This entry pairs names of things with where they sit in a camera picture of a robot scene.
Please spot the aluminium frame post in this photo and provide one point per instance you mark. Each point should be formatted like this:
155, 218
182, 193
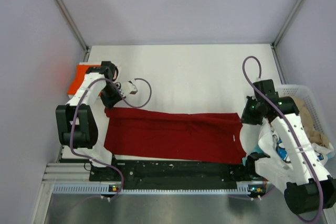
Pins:
71, 24
287, 23

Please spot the dark red t shirt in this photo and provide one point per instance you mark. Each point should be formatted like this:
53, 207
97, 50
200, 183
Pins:
206, 137

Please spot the grey slotted cable duct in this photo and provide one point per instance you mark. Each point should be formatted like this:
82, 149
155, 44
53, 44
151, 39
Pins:
105, 189

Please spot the white flower print t shirt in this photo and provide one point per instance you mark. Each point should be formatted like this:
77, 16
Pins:
278, 168

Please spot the teal t shirt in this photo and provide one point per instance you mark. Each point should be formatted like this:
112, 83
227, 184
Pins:
253, 153

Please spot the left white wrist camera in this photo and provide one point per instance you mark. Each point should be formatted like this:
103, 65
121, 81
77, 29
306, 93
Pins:
127, 88

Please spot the folded orange t shirt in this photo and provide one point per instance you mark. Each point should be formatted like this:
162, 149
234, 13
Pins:
77, 82

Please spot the left aluminium frame post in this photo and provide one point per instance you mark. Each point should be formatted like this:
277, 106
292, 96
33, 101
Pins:
71, 24

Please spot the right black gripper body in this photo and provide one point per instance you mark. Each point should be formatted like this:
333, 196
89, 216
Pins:
251, 113

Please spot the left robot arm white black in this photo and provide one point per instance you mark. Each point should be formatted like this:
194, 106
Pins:
76, 123

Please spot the folded white t shirt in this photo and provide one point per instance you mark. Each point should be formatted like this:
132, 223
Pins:
81, 63

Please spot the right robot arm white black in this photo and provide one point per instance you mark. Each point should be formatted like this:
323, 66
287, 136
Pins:
308, 193

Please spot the white plastic laundry basket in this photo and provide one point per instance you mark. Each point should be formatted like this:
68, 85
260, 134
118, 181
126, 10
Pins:
312, 105

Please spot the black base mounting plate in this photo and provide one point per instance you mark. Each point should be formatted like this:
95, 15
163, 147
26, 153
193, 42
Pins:
173, 174

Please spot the beige t shirt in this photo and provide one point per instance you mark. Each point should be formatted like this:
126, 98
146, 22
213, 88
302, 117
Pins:
313, 135

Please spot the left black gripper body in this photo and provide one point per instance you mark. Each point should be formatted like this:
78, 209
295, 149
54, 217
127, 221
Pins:
109, 94

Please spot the right aluminium frame post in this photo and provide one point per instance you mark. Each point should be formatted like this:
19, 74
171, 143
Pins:
287, 23

